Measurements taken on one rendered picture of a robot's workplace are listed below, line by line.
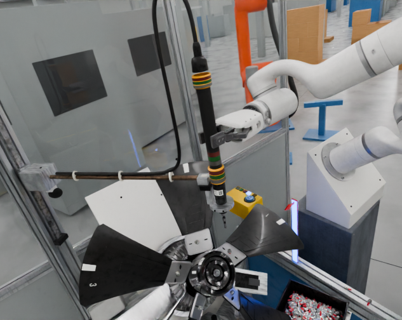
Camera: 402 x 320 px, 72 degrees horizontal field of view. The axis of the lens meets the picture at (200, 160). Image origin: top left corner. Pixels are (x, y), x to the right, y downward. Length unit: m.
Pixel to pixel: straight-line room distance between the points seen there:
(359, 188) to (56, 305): 1.51
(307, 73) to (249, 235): 0.54
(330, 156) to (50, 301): 1.45
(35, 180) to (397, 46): 1.04
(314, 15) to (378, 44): 7.92
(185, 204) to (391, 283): 1.88
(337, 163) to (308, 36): 7.53
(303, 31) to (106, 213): 8.11
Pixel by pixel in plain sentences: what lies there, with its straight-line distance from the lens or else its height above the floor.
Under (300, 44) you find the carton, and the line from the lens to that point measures 8.83.
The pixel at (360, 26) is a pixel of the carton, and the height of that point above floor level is 0.83.
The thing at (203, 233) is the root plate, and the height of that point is 1.27.
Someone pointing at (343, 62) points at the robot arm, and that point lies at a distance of 0.75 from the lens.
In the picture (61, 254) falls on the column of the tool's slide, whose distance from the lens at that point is 1.31.
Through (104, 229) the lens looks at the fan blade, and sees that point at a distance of 0.77.
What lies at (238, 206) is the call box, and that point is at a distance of 1.33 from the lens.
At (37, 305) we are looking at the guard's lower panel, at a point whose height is 0.83.
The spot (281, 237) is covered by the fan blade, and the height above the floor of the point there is 1.16.
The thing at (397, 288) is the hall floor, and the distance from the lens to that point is 2.49.
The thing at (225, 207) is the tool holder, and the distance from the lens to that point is 0.77.
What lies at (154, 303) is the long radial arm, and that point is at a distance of 0.95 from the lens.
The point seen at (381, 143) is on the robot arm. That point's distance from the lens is 1.22.
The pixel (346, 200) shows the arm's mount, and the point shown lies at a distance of 1.37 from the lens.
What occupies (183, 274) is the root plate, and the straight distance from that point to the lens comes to 0.87.
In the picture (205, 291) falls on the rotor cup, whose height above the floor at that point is 1.21.
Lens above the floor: 1.86
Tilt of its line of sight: 27 degrees down
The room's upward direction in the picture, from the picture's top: 11 degrees counter-clockwise
